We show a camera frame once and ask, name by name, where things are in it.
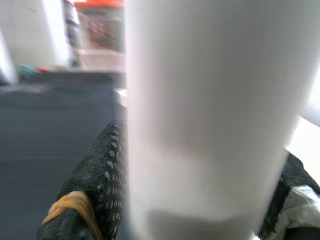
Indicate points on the white plastic table leg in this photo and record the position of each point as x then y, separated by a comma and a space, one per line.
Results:
200, 100

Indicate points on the tan rubber band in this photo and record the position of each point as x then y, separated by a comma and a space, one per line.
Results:
72, 203

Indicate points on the black tablecloth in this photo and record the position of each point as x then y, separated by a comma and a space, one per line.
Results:
50, 125

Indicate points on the beige cloth covered stand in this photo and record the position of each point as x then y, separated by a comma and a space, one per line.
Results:
100, 58

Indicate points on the red cloth item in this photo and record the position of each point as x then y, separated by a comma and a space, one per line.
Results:
43, 70

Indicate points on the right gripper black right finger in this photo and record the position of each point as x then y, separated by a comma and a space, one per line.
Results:
287, 180

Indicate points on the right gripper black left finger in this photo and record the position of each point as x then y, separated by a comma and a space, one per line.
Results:
105, 175

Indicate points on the teal plush toy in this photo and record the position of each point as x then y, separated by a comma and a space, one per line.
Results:
26, 71

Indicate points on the orange lidded storage box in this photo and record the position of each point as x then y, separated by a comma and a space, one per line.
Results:
100, 25

